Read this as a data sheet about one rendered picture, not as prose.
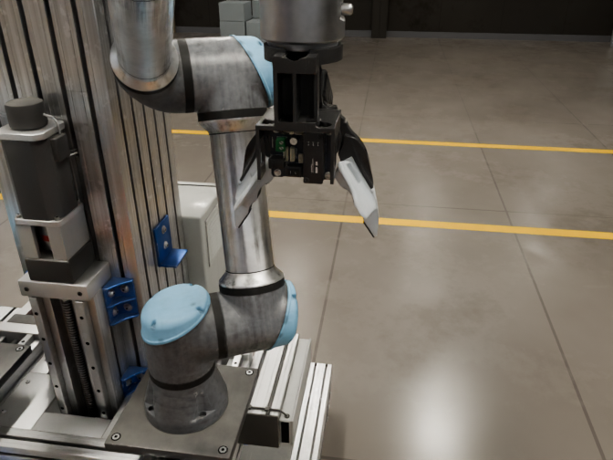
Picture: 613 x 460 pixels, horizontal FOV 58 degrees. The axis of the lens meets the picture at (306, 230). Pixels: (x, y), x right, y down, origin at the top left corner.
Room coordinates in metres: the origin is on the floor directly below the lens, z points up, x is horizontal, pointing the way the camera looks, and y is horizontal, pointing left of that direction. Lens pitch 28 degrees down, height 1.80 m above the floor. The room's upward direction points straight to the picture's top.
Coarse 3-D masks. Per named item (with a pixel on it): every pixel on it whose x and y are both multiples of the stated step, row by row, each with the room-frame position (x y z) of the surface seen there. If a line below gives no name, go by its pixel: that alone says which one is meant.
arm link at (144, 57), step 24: (120, 0) 0.62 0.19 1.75; (144, 0) 0.61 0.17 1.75; (168, 0) 0.65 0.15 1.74; (120, 24) 0.67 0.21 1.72; (144, 24) 0.66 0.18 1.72; (168, 24) 0.69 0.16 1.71; (120, 48) 0.73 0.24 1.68; (144, 48) 0.71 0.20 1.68; (168, 48) 0.75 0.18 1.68; (120, 72) 0.80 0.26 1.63; (144, 72) 0.77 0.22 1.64; (168, 72) 0.81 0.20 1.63; (144, 96) 0.82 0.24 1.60; (168, 96) 0.84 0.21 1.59
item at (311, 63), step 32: (288, 64) 0.47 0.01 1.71; (320, 64) 0.49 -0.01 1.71; (288, 96) 0.49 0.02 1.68; (320, 96) 0.51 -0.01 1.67; (256, 128) 0.47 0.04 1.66; (288, 128) 0.47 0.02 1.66; (320, 128) 0.47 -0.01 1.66; (256, 160) 0.47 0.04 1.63; (288, 160) 0.49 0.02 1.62; (320, 160) 0.47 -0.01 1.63
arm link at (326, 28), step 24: (264, 0) 0.50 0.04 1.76; (288, 0) 0.48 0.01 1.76; (312, 0) 0.48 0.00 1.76; (336, 0) 0.49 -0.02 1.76; (264, 24) 0.50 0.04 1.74; (288, 24) 0.48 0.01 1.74; (312, 24) 0.48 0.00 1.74; (336, 24) 0.49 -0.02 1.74; (288, 48) 0.49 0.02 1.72; (312, 48) 0.49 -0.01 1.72
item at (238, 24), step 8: (232, 0) 8.21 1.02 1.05; (256, 0) 8.21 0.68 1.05; (224, 8) 7.91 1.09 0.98; (232, 8) 7.89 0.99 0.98; (240, 8) 7.87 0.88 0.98; (248, 8) 8.06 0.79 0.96; (256, 8) 8.20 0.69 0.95; (224, 16) 7.91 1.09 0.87; (232, 16) 7.89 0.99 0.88; (240, 16) 7.87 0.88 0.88; (248, 16) 8.04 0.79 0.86; (256, 16) 8.20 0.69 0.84; (224, 24) 7.91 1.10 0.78; (232, 24) 7.89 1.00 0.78; (240, 24) 7.87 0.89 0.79; (248, 24) 7.85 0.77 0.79; (256, 24) 7.83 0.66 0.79; (224, 32) 7.91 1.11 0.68; (232, 32) 7.89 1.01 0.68; (240, 32) 7.87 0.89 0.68; (248, 32) 7.85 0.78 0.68; (256, 32) 7.83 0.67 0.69; (264, 40) 7.81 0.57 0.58; (272, 64) 7.81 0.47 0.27
